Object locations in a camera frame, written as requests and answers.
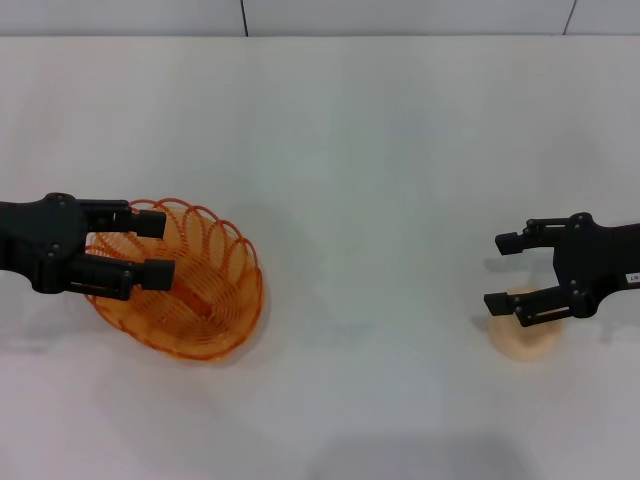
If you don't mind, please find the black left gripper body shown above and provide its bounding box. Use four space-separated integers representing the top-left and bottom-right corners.
0 192 89 295

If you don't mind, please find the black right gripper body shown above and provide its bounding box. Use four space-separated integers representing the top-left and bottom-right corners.
551 211 640 320

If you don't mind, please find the pale round bread bun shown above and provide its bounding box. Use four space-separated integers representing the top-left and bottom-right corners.
488 283 566 364

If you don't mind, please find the orange woven plastic basket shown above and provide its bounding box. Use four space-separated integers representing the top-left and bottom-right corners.
82 197 265 367

